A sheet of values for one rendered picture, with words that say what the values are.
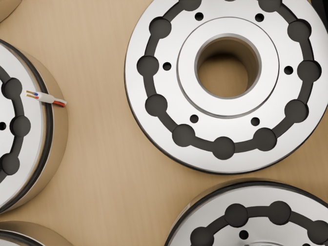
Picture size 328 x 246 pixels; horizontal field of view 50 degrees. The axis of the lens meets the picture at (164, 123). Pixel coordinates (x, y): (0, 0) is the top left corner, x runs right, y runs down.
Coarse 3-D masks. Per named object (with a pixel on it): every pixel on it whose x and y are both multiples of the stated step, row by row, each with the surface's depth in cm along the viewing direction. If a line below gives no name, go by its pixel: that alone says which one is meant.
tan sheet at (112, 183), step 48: (48, 0) 21; (96, 0) 21; (144, 0) 21; (48, 48) 21; (96, 48) 21; (96, 96) 21; (96, 144) 21; (144, 144) 20; (48, 192) 21; (96, 192) 20; (144, 192) 20; (192, 192) 20; (96, 240) 20; (144, 240) 20
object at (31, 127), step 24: (0, 48) 18; (0, 72) 18; (24, 72) 18; (0, 96) 18; (24, 96) 18; (0, 120) 18; (24, 120) 18; (0, 144) 18; (24, 144) 18; (0, 168) 18; (24, 168) 18; (0, 192) 18
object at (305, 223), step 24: (240, 192) 17; (264, 192) 17; (288, 192) 17; (192, 216) 17; (216, 216) 17; (240, 216) 17; (264, 216) 17; (288, 216) 17; (312, 216) 16; (192, 240) 17; (216, 240) 17; (240, 240) 17; (264, 240) 16; (288, 240) 16; (312, 240) 17
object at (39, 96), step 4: (28, 92) 16; (32, 92) 16; (40, 92) 17; (28, 96) 16; (32, 96) 16; (36, 96) 16; (40, 96) 17; (44, 96) 17; (48, 96) 17; (52, 96) 18; (40, 100) 17; (44, 100) 17; (48, 100) 17; (52, 100) 18; (56, 100) 18; (60, 100) 19; (60, 104) 19; (64, 104) 20
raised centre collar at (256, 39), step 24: (216, 24) 17; (240, 24) 16; (192, 48) 17; (264, 48) 16; (192, 72) 17; (264, 72) 16; (192, 96) 17; (216, 96) 16; (240, 96) 16; (264, 96) 16
